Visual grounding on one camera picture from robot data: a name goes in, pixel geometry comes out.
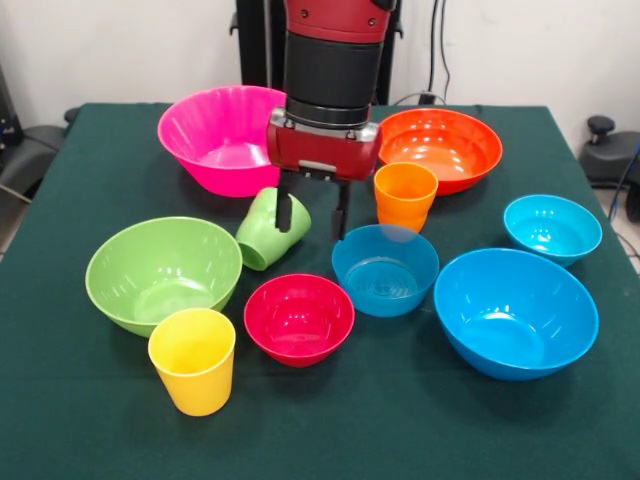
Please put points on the small red bowl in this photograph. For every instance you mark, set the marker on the small red bowl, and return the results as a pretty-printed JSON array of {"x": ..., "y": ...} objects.
[{"x": 300, "y": 320}]

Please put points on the orange-red bowl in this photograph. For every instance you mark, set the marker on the orange-red bowl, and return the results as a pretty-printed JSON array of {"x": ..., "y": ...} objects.
[{"x": 450, "y": 150}]

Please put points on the green bowl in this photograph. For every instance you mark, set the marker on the green bowl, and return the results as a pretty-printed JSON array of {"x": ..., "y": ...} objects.
[{"x": 160, "y": 275}]

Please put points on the orange cup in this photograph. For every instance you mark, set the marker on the orange cup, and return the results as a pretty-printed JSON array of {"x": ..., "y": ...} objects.
[{"x": 405, "y": 200}]

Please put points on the ribbed blue bowl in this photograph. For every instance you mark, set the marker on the ribbed blue bowl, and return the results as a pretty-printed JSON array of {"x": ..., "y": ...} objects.
[{"x": 385, "y": 282}]

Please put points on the large blue bowl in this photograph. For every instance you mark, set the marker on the large blue bowl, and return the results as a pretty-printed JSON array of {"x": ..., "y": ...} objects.
[{"x": 515, "y": 320}]

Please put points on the dark equipment box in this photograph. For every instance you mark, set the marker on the dark equipment box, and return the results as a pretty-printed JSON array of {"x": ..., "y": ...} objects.
[{"x": 7, "y": 115}]

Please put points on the small turquoise bowl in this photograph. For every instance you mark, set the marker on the small turquoise bowl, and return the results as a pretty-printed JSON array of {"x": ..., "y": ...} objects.
[{"x": 552, "y": 230}]

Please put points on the black pedestal foot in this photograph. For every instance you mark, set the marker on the black pedestal foot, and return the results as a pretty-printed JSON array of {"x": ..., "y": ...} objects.
[
  {"x": 610, "y": 155},
  {"x": 35, "y": 150}
]

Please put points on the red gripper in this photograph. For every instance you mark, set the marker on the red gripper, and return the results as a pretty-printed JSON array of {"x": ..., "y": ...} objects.
[{"x": 320, "y": 152}]

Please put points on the large pink bowl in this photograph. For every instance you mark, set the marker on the large pink bowl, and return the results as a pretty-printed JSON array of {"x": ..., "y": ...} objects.
[{"x": 220, "y": 145}]

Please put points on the dark green table cloth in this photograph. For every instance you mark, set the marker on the dark green table cloth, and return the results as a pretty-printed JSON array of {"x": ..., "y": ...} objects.
[{"x": 320, "y": 425}]

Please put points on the yellow cup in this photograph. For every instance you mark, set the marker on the yellow cup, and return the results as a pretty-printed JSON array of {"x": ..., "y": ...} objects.
[{"x": 192, "y": 380}]

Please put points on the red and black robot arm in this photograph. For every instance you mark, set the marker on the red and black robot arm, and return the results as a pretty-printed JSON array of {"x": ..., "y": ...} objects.
[{"x": 330, "y": 60}]

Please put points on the green cup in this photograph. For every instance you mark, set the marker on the green cup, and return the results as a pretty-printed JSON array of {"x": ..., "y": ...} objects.
[{"x": 262, "y": 240}]

